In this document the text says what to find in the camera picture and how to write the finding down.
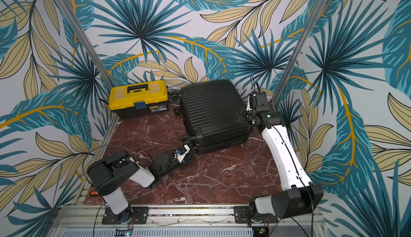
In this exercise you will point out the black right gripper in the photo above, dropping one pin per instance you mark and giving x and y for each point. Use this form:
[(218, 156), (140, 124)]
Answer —
[(243, 115)]

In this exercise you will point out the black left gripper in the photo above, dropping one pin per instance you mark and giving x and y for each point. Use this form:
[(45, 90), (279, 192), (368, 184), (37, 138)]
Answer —
[(184, 162)]

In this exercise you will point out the black ribbed hard-shell suitcase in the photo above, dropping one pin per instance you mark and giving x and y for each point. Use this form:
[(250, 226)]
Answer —
[(209, 111)]

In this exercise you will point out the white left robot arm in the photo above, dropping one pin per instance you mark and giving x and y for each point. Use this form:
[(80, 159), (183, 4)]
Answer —
[(109, 174)]

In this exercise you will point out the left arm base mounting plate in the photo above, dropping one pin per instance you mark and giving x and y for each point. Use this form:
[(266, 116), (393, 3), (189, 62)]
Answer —
[(131, 215)]

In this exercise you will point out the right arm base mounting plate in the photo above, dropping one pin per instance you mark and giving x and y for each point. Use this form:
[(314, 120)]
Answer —
[(248, 215)]

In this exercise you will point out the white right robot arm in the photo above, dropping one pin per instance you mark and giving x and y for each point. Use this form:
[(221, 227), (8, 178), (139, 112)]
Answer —
[(299, 195)]

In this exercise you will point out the yellow and black toolbox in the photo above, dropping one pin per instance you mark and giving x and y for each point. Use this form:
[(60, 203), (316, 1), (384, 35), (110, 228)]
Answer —
[(140, 99)]

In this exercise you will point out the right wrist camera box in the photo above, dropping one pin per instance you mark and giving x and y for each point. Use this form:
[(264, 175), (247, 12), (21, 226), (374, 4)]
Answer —
[(258, 102)]

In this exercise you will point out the aluminium front frame rail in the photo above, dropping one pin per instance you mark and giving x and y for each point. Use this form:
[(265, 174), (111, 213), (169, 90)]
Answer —
[(179, 220)]

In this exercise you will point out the right aluminium corner post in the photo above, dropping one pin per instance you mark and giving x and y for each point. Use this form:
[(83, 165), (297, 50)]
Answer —
[(311, 21)]

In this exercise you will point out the aluminium corner post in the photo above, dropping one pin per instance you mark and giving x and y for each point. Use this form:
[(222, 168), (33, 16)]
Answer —
[(311, 21), (69, 9)]

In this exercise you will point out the left aluminium corner post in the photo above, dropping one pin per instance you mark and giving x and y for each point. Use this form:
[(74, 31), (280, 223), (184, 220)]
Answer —
[(69, 9)]

